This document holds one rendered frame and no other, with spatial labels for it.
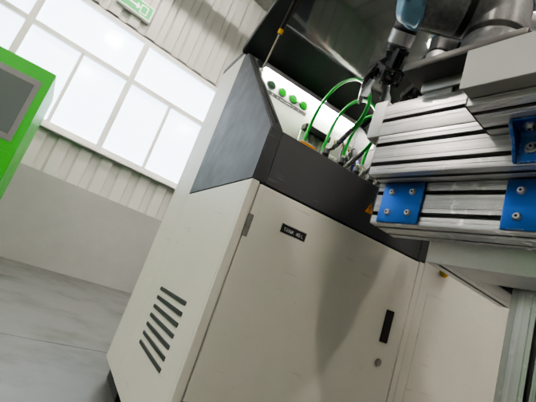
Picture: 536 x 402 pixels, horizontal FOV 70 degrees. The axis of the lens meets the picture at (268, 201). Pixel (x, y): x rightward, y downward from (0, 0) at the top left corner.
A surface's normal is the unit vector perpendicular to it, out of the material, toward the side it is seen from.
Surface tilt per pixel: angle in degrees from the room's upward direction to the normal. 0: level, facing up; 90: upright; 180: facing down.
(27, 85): 90
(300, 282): 90
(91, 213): 90
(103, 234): 90
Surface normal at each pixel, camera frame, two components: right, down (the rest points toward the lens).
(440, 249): -0.73, -0.40
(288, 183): 0.47, -0.06
